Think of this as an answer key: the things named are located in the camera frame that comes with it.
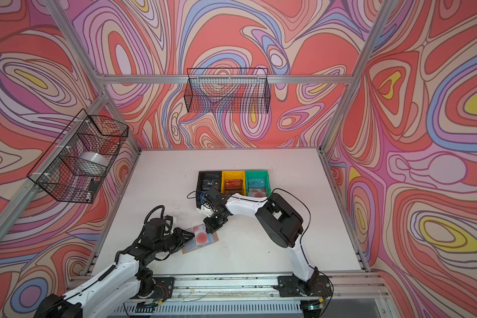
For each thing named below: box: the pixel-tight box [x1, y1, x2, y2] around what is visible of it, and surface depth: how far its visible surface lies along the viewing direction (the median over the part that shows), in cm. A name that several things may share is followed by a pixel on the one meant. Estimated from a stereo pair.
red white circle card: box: [192, 224, 209, 246], surface depth 87 cm
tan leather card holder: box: [181, 223, 219, 255], surface depth 86 cm
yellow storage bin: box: [221, 170, 247, 197], surface depth 103 cm
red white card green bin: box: [248, 188, 267, 198], surface depth 101 cm
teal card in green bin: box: [247, 177, 266, 189], surface depth 103 cm
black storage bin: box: [196, 170, 222, 209], surface depth 104 cm
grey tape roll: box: [79, 151, 110, 176], surface depth 74 cm
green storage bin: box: [244, 170, 272, 198], surface depth 101 cm
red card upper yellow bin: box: [225, 179, 244, 189], surface depth 103 cm
